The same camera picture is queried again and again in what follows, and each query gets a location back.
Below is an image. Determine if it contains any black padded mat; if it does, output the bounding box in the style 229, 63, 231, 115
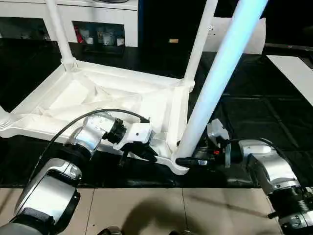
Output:
0, 36, 313, 189

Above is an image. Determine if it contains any white plastic table leg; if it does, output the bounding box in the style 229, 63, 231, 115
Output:
181, 0, 219, 87
0, 102, 16, 131
174, 0, 270, 159
45, 0, 79, 73

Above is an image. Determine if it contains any white glass-door cabinet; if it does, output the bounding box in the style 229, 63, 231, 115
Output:
0, 0, 140, 49

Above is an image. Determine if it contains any dark left robot foot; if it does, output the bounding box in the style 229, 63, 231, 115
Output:
99, 226, 123, 235

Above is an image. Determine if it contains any white flat board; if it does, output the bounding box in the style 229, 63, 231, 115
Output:
266, 54, 313, 108

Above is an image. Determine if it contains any white curved plastic panel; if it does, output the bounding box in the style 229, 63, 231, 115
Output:
202, 16, 268, 56

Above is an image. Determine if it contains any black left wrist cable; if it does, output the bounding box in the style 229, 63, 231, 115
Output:
26, 108, 150, 185

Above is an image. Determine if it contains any white plastic table top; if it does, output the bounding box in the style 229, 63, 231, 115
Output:
0, 59, 197, 177

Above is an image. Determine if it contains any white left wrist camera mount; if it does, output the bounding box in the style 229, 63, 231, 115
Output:
112, 121, 156, 152

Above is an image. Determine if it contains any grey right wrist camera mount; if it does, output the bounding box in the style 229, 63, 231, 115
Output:
206, 118, 232, 169

